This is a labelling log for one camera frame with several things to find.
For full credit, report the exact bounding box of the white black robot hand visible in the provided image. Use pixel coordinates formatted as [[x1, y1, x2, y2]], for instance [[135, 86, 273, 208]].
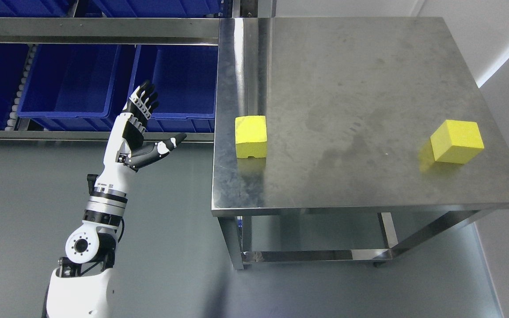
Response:
[[95, 80, 186, 193]]

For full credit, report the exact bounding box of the yellow foam block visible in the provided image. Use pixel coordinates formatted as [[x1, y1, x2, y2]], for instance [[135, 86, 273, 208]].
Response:
[[235, 115, 267, 159], [430, 119, 485, 164]]

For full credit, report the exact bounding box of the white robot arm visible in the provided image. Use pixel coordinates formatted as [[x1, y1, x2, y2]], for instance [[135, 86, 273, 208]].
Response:
[[41, 174, 127, 318]]

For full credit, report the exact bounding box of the steel shelf rack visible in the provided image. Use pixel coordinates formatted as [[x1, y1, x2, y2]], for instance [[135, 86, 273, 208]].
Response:
[[0, 17, 221, 142]]

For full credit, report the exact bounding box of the stainless steel table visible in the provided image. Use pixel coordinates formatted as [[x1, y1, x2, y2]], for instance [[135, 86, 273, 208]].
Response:
[[211, 17, 509, 270]]

